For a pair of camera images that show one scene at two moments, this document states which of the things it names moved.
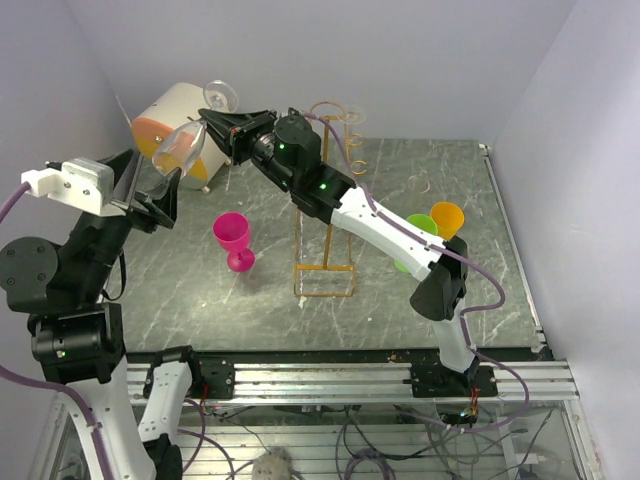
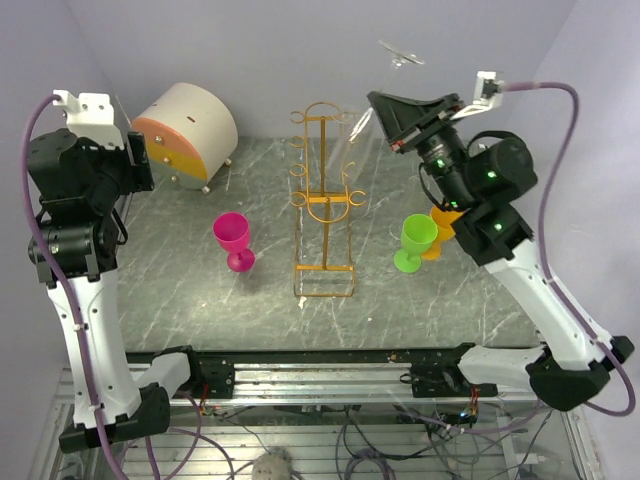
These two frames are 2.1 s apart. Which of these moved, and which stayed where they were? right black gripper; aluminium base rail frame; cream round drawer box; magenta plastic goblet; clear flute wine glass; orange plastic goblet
Moved: clear flute wine glass; right black gripper
Stayed: cream round drawer box; magenta plastic goblet; aluminium base rail frame; orange plastic goblet
